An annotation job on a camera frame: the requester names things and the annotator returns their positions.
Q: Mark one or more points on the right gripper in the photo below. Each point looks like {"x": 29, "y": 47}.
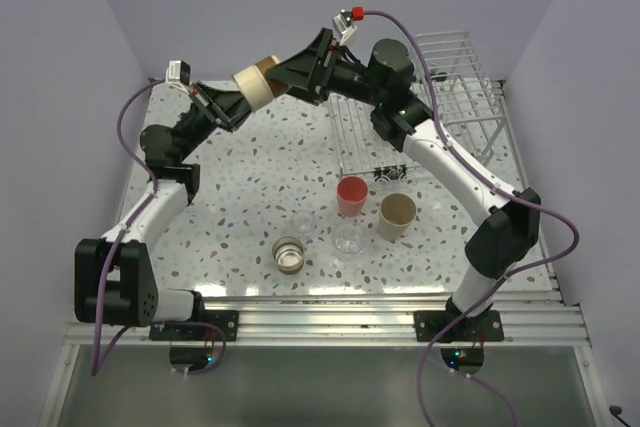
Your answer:
{"x": 302, "y": 71}

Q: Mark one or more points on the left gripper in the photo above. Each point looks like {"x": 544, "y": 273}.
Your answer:
{"x": 225, "y": 110}

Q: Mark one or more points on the steel cork cup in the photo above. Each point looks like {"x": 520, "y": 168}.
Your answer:
{"x": 288, "y": 254}
{"x": 254, "y": 85}

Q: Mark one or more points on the pink plastic cup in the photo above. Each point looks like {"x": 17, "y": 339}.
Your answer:
{"x": 352, "y": 193}

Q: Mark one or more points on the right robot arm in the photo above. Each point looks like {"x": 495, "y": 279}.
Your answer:
{"x": 507, "y": 220}

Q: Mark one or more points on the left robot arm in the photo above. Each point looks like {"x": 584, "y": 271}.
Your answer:
{"x": 114, "y": 280}

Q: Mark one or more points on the small clear glass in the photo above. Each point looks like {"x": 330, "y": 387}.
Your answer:
{"x": 303, "y": 224}

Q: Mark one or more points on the beige plastic cup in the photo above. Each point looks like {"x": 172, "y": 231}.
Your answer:
{"x": 397, "y": 212}

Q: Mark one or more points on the large clear glass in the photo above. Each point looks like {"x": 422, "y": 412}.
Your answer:
{"x": 349, "y": 241}

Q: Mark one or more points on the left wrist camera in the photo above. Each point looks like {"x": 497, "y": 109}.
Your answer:
{"x": 178, "y": 75}

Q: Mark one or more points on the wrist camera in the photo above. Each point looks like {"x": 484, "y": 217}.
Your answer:
{"x": 345, "y": 24}
{"x": 178, "y": 75}

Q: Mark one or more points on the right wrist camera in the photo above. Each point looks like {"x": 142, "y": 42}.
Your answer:
{"x": 345, "y": 24}

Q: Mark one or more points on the white wire dish rack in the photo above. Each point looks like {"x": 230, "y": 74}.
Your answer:
{"x": 470, "y": 105}

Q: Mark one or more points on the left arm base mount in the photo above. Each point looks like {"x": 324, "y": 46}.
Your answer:
{"x": 198, "y": 346}

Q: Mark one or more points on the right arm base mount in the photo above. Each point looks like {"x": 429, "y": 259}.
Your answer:
{"x": 462, "y": 346}

